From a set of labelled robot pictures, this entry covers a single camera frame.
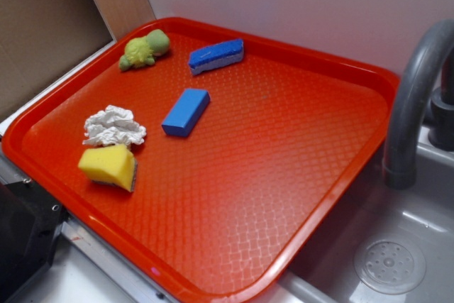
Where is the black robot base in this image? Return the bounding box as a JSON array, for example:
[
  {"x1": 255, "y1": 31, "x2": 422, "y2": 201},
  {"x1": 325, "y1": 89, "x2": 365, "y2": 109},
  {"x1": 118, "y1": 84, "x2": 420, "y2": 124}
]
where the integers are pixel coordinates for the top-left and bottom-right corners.
[{"x1": 1, "y1": 182, "x2": 66, "y2": 302}]

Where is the red plastic tray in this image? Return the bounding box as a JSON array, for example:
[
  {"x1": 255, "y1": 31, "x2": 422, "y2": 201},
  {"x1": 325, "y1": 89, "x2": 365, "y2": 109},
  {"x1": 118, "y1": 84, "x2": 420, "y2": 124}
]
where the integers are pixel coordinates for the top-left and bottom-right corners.
[{"x1": 2, "y1": 18, "x2": 399, "y2": 302}]

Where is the blue rectangular block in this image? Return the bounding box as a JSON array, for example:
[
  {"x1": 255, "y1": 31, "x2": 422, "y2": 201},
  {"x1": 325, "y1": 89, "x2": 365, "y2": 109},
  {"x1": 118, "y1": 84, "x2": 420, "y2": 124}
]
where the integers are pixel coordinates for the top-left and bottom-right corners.
[{"x1": 161, "y1": 89, "x2": 211, "y2": 138}]

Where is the blue and white sponge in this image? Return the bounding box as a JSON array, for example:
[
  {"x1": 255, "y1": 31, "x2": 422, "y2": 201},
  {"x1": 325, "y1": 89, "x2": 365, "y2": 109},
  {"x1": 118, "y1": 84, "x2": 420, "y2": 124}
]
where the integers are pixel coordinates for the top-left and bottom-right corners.
[{"x1": 188, "y1": 38, "x2": 244, "y2": 76}]

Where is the crumpled white cloth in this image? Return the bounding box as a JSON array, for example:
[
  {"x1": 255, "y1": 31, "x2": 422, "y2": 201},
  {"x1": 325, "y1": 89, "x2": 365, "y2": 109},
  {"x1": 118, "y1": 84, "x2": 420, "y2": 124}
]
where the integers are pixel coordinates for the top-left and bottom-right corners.
[{"x1": 82, "y1": 105, "x2": 147, "y2": 149}]

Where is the yellow sponge wedge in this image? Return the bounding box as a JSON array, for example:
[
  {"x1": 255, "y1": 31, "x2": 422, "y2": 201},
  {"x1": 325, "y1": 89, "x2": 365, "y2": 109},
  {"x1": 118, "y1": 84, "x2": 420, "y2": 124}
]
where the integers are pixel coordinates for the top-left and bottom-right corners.
[{"x1": 78, "y1": 144, "x2": 138, "y2": 192}]

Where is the green plush turtle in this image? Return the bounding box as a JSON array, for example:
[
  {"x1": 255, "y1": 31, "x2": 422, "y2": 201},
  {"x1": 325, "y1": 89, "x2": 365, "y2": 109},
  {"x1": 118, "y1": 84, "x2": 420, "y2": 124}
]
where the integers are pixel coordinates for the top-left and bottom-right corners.
[{"x1": 118, "y1": 29, "x2": 170, "y2": 72}]

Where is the grey toy sink basin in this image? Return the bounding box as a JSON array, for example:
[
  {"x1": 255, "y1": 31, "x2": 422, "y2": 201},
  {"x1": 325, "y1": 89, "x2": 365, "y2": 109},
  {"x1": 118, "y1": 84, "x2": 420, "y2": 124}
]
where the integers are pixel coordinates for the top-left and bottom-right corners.
[{"x1": 279, "y1": 118, "x2": 454, "y2": 303}]

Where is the grey toy faucet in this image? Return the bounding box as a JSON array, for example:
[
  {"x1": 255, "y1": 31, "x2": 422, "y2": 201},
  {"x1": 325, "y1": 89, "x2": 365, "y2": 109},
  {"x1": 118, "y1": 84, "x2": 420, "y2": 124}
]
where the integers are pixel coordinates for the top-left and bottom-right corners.
[{"x1": 382, "y1": 19, "x2": 453, "y2": 189}]

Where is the sink drain strainer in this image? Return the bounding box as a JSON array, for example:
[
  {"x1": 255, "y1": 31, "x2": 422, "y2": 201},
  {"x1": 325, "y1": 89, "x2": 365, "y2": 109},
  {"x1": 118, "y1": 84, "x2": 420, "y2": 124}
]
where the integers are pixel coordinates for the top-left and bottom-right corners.
[{"x1": 353, "y1": 233, "x2": 426, "y2": 295}]

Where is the brown cardboard panel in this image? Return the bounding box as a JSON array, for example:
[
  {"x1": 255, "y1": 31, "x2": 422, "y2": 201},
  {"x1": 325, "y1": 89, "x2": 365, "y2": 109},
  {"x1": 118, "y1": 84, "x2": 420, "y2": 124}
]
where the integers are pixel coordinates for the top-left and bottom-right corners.
[{"x1": 1, "y1": 0, "x2": 155, "y2": 120}]

